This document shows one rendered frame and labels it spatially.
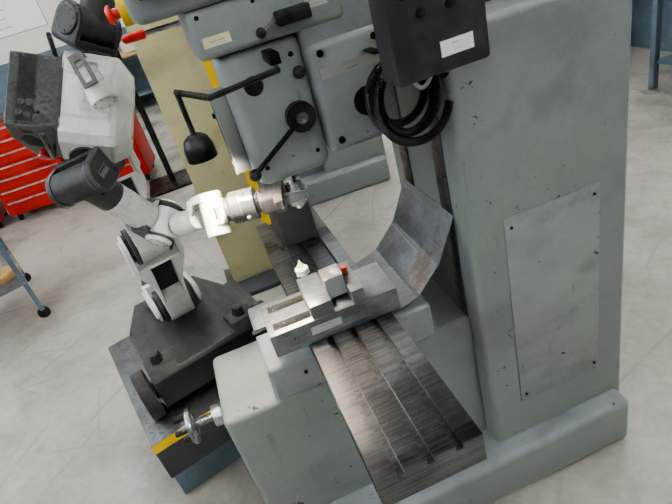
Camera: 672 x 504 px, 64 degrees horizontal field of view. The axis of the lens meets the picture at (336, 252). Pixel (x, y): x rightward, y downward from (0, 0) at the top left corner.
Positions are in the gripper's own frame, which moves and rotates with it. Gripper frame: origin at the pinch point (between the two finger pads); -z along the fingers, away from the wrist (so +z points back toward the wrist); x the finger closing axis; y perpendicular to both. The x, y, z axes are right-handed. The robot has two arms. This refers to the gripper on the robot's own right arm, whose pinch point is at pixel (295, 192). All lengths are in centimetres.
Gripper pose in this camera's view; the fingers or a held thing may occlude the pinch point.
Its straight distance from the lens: 145.6
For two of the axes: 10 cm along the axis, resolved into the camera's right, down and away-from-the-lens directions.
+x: -0.8, -5.1, 8.6
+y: 2.3, 8.2, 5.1
